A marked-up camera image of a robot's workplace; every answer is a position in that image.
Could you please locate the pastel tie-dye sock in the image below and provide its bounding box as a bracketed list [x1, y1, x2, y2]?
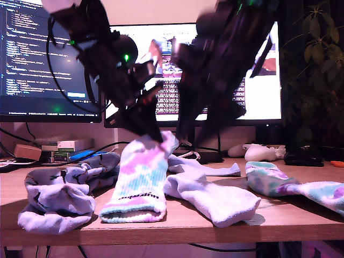
[99, 131, 180, 224]
[245, 160, 344, 217]

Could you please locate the pale blue bird-print sock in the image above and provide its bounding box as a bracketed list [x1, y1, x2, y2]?
[64, 152, 121, 192]
[18, 168, 97, 234]

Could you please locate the plain white sock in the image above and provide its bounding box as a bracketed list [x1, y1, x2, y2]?
[168, 154, 241, 177]
[163, 173, 262, 228]

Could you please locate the white rounded object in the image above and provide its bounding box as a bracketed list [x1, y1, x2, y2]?
[227, 145, 247, 158]

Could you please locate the bright screen monitor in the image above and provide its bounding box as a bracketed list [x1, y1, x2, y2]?
[103, 20, 283, 128]

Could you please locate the white game controller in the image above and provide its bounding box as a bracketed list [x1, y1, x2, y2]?
[243, 144, 286, 161]

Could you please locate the grey flat box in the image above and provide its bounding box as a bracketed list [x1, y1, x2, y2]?
[75, 138, 95, 151]

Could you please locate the blue pouch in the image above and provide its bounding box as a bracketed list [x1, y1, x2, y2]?
[69, 150, 95, 162]

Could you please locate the white box with green label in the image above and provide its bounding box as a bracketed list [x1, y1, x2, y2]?
[56, 140, 77, 153]

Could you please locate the black flat case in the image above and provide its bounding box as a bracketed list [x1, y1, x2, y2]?
[284, 152, 325, 167]

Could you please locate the green potted plant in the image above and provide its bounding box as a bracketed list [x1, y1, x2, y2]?
[279, 1, 344, 162]

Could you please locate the small tan box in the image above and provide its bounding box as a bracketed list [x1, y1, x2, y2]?
[13, 144, 42, 161]

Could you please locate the dark code monitor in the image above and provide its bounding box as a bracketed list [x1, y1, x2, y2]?
[0, 0, 102, 124]

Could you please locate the dark printed mat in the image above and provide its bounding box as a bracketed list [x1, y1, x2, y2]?
[0, 157, 37, 173]

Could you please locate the arm camera box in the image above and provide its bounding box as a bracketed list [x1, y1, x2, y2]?
[135, 61, 156, 81]
[171, 42, 196, 71]

